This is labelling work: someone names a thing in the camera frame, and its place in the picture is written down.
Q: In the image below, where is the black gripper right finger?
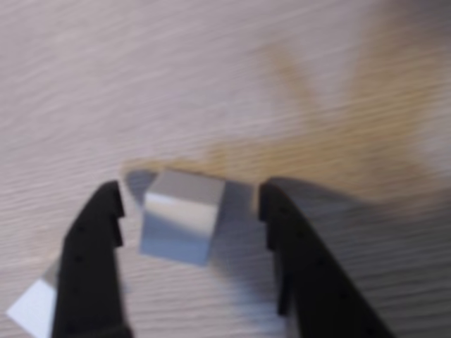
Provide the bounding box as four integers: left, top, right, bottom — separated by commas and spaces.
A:
258, 177, 397, 338

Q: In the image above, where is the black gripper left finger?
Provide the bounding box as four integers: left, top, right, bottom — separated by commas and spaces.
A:
51, 180, 135, 338

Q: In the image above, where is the white cube block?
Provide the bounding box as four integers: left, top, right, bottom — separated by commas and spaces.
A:
5, 270, 59, 338
138, 168, 226, 268

